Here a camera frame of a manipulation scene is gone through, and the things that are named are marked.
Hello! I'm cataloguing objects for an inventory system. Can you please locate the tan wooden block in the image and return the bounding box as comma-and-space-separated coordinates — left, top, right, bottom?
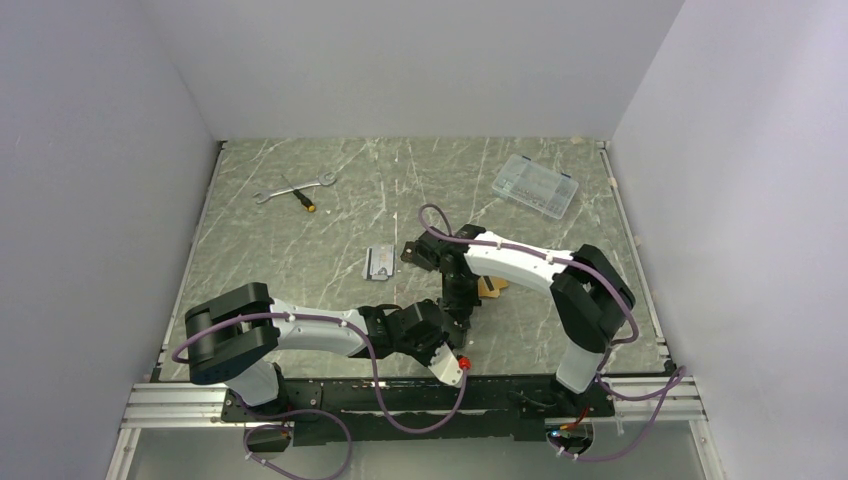
478, 276, 509, 299

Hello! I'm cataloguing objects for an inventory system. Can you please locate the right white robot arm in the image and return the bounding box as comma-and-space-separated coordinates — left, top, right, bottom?
434, 230, 639, 415

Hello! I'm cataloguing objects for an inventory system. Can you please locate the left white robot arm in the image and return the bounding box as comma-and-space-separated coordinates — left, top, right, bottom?
172, 282, 470, 420

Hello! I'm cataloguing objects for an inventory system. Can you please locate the clear plastic organizer box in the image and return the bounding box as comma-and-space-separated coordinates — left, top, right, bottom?
492, 154, 579, 220

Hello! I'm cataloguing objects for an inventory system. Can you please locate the silver open-end wrench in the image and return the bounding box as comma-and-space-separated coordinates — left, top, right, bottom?
253, 172, 337, 204

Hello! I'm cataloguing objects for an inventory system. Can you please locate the black yellow screwdriver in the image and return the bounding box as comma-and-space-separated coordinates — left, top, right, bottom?
282, 175, 316, 213

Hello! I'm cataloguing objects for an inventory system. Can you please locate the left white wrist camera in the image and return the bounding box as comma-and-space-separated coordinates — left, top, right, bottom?
427, 343, 464, 388

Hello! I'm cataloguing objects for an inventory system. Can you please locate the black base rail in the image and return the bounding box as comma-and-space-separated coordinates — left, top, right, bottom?
221, 374, 617, 446

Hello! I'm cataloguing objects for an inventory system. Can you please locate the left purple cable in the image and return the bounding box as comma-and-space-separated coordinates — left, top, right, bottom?
170, 312, 472, 480

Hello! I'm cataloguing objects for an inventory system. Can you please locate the aluminium frame rail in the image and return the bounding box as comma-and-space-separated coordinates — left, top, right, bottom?
121, 382, 227, 429

